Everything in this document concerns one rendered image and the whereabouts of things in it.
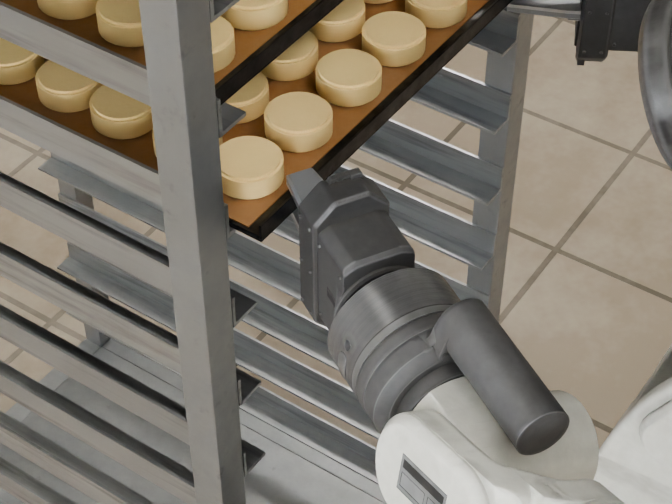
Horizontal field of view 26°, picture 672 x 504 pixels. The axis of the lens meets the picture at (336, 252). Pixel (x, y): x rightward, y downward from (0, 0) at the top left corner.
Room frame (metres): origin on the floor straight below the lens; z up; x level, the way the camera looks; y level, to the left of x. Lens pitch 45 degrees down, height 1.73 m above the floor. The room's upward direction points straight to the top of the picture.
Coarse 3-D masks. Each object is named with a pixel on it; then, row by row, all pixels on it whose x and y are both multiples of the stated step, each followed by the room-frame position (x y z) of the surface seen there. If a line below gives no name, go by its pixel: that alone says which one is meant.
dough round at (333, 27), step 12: (348, 0) 0.96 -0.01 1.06; (360, 0) 0.96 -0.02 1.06; (336, 12) 0.94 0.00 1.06; (348, 12) 0.94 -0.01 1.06; (360, 12) 0.95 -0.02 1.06; (324, 24) 0.93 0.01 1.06; (336, 24) 0.93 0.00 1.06; (348, 24) 0.93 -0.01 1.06; (360, 24) 0.94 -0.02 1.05; (324, 36) 0.93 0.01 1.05; (336, 36) 0.93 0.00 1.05; (348, 36) 0.93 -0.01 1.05
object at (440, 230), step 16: (368, 176) 1.15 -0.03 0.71; (384, 192) 1.14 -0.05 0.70; (400, 192) 1.13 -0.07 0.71; (400, 208) 1.12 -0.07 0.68; (416, 208) 1.11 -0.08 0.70; (432, 208) 1.10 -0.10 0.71; (400, 224) 1.11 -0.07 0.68; (416, 224) 1.11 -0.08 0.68; (432, 224) 1.10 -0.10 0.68; (448, 224) 1.09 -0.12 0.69; (464, 224) 1.08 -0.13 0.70; (416, 240) 1.08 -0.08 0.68; (432, 240) 1.08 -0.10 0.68; (448, 240) 1.08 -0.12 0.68; (464, 240) 1.08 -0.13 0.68; (480, 240) 1.07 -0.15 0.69; (464, 256) 1.06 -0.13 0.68; (480, 256) 1.06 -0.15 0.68
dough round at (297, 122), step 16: (288, 96) 0.84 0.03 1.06; (304, 96) 0.84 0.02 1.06; (272, 112) 0.82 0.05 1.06; (288, 112) 0.82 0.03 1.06; (304, 112) 0.82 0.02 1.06; (320, 112) 0.82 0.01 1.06; (272, 128) 0.80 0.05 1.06; (288, 128) 0.80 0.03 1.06; (304, 128) 0.80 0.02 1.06; (320, 128) 0.80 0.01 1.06; (288, 144) 0.80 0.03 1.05; (304, 144) 0.80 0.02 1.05; (320, 144) 0.80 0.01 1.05
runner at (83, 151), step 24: (0, 96) 0.83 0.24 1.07; (0, 120) 0.83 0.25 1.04; (24, 120) 0.82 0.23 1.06; (48, 120) 0.81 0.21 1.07; (48, 144) 0.81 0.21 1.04; (72, 144) 0.79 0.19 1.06; (96, 144) 0.78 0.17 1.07; (96, 168) 0.78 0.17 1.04; (120, 168) 0.77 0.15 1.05; (144, 168) 0.76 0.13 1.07; (144, 192) 0.76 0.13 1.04
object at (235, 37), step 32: (0, 0) 0.86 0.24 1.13; (32, 0) 0.86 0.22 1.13; (64, 0) 0.84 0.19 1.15; (96, 0) 0.84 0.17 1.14; (128, 0) 0.83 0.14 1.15; (256, 0) 0.83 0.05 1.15; (288, 0) 0.86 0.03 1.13; (96, 32) 0.82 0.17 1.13; (128, 32) 0.80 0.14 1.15; (224, 32) 0.80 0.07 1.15; (256, 32) 0.82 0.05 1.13; (224, 64) 0.78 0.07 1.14
